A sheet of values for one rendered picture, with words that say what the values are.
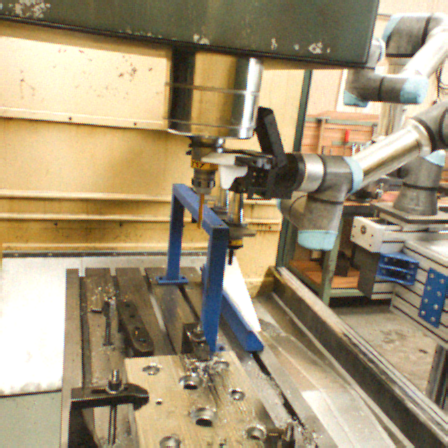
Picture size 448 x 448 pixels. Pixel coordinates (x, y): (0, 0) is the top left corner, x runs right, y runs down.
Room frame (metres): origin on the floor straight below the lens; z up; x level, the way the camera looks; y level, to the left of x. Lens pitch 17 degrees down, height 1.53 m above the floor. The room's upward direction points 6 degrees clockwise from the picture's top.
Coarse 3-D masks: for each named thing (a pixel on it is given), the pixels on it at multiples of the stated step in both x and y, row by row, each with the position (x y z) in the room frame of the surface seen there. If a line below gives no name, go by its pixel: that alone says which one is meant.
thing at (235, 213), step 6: (234, 198) 1.10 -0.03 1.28; (240, 198) 1.10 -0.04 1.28; (234, 204) 1.10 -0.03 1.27; (240, 204) 1.10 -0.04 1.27; (228, 210) 1.11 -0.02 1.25; (234, 210) 1.10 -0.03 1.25; (240, 210) 1.10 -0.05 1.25; (228, 216) 1.10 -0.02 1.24; (234, 216) 1.10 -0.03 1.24; (240, 216) 1.10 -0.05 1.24
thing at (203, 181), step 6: (198, 174) 0.81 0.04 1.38; (204, 174) 0.81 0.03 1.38; (210, 174) 0.81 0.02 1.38; (192, 180) 0.82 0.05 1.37; (198, 180) 0.81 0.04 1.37; (204, 180) 0.81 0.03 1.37; (210, 180) 0.81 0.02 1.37; (198, 186) 0.81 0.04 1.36; (204, 186) 0.81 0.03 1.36; (210, 186) 0.81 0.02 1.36; (198, 192) 0.82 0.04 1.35; (204, 192) 0.81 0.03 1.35
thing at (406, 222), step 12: (372, 204) 1.79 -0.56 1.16; (384, 204) 1.79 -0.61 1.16; (384, 216) 1.75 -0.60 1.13; (396, 216) 1.66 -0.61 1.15; (408, 216) 1.63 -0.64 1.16; (420, 216) 1.65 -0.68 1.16; (432, 216) 1.66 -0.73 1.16; (444, 216) 1.69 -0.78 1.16; (396, 228) 1.65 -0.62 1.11; (408, 228) 1.66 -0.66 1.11; (420, 228) 1.69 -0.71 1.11; (432, 228) 1.70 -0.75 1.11; (444, 228) 1.73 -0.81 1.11
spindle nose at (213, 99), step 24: (168, 72) 0.78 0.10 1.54; (192, 72) 0.75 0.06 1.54; (216, 72) 0.75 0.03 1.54; (240, 72) 0.76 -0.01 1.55; (168, 96) 0.78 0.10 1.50; (192, 96) 0.75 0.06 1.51; (216, 96) 0.75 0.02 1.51; (240, 96) 0.76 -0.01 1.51; (168, 120) 0.78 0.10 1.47; (192, 120) 0.75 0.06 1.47; (216, 120) 0.75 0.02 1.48; (240, 120) 0.77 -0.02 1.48
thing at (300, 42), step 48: (0, 0) 0.62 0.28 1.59; (48, 0) 0.63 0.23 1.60; (96, 0) 0.65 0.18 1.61; (144, 0) 0.67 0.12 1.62; (192, 0) 0.69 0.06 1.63; (240, 0) 0.71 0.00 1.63; (288, 0) 0.73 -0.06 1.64; (336, 0) 0.75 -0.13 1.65; (96, 48) 1.02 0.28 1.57; (144, 48) 0.81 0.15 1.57; (192, 48) 0.69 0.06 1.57; (240, 48) 0.71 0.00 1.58; (288, 48) 0.73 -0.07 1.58; (336, 48) 0.75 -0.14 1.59
